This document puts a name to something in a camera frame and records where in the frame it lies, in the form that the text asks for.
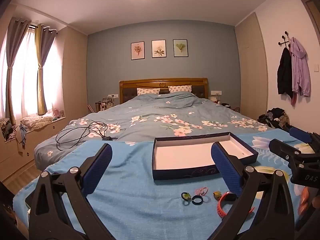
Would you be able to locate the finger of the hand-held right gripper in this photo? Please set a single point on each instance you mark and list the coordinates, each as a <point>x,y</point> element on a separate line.
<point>280,148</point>
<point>300,133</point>

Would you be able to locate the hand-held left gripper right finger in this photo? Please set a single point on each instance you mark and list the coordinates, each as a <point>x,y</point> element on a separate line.
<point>225,165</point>

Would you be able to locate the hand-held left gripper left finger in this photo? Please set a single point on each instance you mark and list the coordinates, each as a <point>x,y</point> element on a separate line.
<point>98,170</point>

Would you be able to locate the navy shallow cardboard box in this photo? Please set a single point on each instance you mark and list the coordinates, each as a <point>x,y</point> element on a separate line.
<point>185,155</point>

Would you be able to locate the orange smartwatch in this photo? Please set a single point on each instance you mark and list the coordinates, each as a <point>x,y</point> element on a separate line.
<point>221,208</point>

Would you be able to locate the person's right hand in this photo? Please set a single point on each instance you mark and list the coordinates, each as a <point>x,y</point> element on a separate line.
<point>306,200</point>

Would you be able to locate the pile of dark clothes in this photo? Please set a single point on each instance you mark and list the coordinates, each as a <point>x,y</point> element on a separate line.
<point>275,117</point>

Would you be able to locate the dark red scarf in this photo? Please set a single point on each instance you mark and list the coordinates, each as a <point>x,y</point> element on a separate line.
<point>294,100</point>

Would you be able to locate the light blue floral blanket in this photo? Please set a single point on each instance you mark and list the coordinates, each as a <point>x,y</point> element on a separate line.
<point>130,192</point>

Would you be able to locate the cluttered bedside table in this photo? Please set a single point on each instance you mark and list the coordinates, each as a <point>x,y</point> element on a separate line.
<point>227,105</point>

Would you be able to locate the black jacket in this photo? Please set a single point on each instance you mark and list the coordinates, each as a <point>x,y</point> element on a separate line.
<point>284,75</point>

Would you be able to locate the purple jacket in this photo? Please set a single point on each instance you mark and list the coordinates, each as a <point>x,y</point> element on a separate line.
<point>301,70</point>

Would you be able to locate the window seat drawer cabinet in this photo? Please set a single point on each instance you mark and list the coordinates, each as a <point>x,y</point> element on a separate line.
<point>37,137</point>

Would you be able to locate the small pink fan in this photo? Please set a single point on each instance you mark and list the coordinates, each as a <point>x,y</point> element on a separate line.
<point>56,112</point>

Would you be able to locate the crumpled light quilt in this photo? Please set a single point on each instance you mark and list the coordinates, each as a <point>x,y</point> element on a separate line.
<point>37,122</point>

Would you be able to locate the grey-blue floral duvet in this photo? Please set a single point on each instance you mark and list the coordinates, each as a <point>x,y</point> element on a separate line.
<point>150,110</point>

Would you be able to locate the beige wardrobe by door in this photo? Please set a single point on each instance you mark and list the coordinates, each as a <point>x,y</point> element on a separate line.
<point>251,67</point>

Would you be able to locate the blue hanging cloth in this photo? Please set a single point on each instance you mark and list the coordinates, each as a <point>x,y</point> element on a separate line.
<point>22,135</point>

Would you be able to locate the patterned white pillow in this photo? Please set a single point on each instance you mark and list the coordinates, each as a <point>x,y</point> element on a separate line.
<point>147,91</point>
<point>180,89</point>

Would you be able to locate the beige wardrobe by window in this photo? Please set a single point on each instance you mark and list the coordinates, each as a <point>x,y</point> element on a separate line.
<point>75,80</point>

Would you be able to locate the wooden bed headboard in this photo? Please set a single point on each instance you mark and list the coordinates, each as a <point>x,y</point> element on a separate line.
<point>140,83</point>

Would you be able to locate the dark printed cloth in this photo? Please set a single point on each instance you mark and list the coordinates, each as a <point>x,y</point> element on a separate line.
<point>6,128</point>

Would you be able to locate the white sheer curtain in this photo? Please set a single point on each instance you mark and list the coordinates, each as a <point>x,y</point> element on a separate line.
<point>25,80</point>

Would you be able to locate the wooden door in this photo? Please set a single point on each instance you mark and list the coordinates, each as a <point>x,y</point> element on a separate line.
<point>313,17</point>

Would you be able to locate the pink framed flower picture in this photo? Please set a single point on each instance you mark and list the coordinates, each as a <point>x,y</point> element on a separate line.
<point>137,50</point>

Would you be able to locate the green framed leaf picture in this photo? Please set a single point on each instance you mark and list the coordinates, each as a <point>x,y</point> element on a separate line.
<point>180,47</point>

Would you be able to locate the cream framed flower picture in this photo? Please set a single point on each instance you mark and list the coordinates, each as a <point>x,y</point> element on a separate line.
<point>158,48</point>

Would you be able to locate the yellow and grey curtain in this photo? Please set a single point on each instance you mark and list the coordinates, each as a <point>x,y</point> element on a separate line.
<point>46,45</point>

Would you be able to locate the black curtain rod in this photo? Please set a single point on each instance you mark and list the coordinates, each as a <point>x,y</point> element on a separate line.
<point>33,27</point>

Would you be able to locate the white wall socket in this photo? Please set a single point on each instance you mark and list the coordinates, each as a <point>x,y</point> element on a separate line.
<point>113,96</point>
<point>215,92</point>

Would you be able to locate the black wall coat hook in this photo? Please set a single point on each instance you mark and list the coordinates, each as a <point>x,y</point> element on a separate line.
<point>285,41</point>

